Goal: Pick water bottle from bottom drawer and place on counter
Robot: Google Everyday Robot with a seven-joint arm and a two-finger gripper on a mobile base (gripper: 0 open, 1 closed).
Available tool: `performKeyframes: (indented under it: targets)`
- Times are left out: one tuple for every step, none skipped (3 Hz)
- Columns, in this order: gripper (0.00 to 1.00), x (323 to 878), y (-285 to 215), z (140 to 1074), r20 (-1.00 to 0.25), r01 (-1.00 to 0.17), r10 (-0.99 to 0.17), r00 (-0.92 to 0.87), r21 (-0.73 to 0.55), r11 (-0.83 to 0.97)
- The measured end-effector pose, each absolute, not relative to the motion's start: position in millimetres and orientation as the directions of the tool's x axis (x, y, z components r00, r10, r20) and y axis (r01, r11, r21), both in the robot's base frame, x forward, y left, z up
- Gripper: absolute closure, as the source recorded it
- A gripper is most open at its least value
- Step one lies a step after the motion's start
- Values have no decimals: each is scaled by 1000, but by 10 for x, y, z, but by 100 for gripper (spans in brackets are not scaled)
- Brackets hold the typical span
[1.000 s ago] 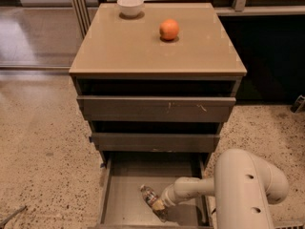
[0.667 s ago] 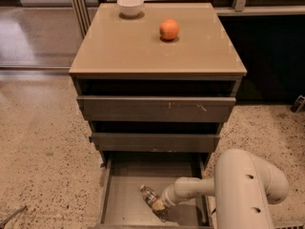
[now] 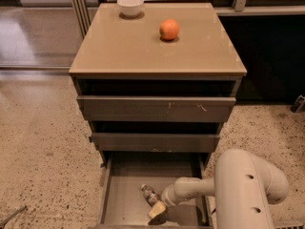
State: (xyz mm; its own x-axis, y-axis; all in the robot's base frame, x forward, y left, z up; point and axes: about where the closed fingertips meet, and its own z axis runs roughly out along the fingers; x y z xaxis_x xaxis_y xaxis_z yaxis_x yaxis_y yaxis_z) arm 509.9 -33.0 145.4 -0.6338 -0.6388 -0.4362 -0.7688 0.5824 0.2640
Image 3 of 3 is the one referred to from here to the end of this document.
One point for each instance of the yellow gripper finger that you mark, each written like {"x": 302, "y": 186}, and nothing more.
{"x": 157, "y": 210}

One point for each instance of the clear plastic water bottle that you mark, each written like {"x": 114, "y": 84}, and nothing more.
{"x": 149, "y": 194}

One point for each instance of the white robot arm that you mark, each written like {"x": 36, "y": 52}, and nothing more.
{"x": 244, "y": 186}

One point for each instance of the open bottom grey drawer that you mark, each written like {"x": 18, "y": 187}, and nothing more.
{"x": 123, "y": 205}

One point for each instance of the middle grey drawer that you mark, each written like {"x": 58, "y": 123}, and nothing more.
{"x": 171, "y": 143}

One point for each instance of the top grey drawer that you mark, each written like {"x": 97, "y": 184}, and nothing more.
{"x": 156, "y": 109}

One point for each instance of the grey drawer cabinet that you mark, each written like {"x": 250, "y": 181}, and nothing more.
{"x": 123, "y": 56}

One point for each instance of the grey floor vent box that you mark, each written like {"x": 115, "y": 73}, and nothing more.
{"x": 289, "y": 224}

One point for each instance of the grey metal rod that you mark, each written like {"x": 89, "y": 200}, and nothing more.
{"x": 4, "y": 221}

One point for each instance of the orange fruit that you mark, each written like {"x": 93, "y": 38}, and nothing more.
{"x": 169, "y": 29}

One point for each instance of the white ceramic bowl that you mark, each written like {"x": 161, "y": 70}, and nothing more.
{"x": 130, "y": 8}

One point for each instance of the dark object at wall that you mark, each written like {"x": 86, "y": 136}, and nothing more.
{"x": 298, "y": 105}

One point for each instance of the metal window frame rail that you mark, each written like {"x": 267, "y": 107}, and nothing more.
{"x": 82, "y": 16}

